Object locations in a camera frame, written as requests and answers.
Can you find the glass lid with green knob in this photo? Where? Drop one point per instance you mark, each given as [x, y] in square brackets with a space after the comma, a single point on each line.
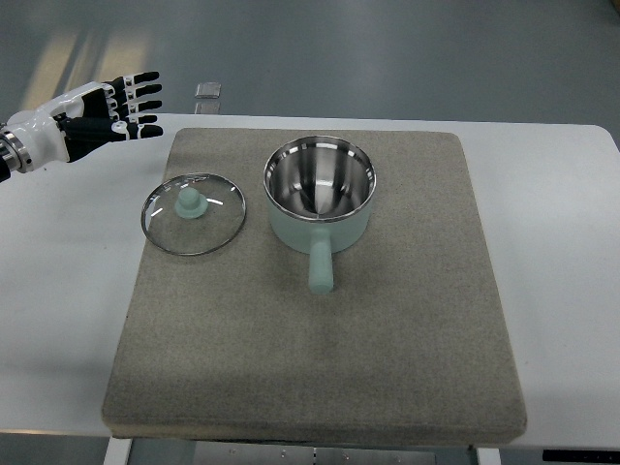
[193, 214]

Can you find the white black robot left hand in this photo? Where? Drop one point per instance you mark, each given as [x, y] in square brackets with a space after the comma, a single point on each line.
[72, 125]

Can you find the metal floor plate lower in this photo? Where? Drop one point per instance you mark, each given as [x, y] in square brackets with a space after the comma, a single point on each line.
[207, 107]

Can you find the metal table frame plate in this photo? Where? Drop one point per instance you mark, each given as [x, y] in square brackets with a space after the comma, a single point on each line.
[231, 453]

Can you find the mint green saucepan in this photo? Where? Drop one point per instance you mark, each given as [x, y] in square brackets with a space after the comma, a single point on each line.
[319, 192]

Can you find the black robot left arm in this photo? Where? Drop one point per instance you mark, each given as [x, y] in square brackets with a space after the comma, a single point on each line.
[5, 171]

